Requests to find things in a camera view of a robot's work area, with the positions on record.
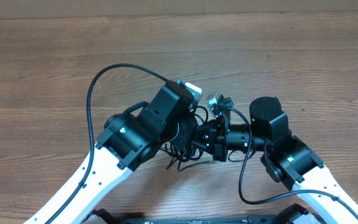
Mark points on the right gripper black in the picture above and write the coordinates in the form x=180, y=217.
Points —
x=214, y=139

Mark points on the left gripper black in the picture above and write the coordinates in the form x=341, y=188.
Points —
x=182, y=137

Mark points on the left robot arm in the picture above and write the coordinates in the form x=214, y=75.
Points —
x=128, y=140

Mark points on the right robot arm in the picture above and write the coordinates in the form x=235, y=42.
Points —
x=286, y=158

